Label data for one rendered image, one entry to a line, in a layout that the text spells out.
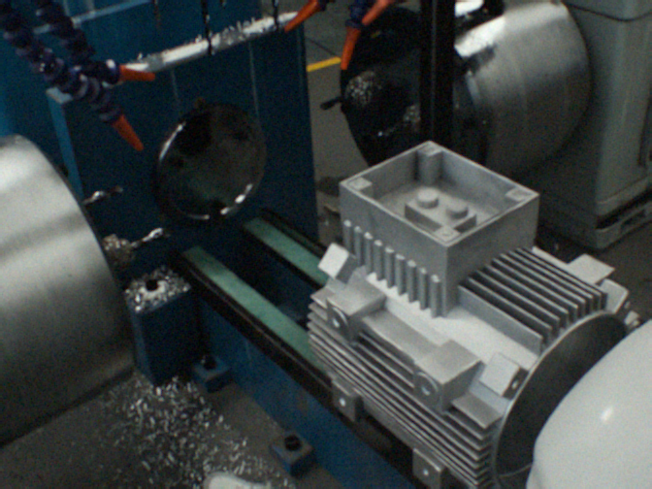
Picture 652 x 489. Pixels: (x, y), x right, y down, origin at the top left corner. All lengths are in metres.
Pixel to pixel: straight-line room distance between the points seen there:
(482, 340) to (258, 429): 0.39
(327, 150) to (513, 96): 0.55
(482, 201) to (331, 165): 0.71
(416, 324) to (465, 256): 0.07
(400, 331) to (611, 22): 0.54
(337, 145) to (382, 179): 0.75
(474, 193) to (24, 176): 0.37
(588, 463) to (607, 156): 0.89
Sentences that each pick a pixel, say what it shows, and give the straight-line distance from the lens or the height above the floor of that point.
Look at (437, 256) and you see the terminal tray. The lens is 0.62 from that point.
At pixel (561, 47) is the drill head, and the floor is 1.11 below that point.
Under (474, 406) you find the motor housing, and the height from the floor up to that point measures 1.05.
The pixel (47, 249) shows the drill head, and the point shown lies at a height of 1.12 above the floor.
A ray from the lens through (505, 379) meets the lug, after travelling 0.60.
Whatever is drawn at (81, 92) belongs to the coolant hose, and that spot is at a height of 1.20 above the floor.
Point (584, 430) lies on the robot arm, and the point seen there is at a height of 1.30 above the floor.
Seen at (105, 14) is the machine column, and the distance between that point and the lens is 1.02.
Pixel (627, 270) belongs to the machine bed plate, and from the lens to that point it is 1.19.
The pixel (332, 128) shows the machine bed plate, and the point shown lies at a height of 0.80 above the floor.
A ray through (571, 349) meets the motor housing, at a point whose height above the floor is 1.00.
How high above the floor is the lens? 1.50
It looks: 35 degrees down
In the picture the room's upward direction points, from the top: 4 degrees counter-clockwise
